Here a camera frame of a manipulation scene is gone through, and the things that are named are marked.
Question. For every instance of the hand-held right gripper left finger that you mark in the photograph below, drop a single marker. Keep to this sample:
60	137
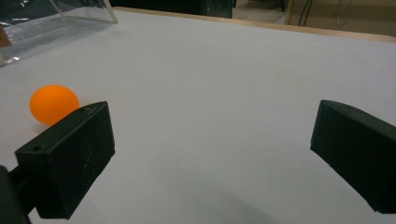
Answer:
67	161

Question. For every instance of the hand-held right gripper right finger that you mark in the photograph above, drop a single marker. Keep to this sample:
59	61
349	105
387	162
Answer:
358	149

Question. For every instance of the clear plastic box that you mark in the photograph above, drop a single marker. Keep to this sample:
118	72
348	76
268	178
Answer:
46	25

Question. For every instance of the dark cabinet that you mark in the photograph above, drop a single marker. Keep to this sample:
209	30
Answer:
186	6

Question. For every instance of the orange table tennis ball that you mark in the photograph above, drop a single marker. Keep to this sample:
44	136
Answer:
51	104

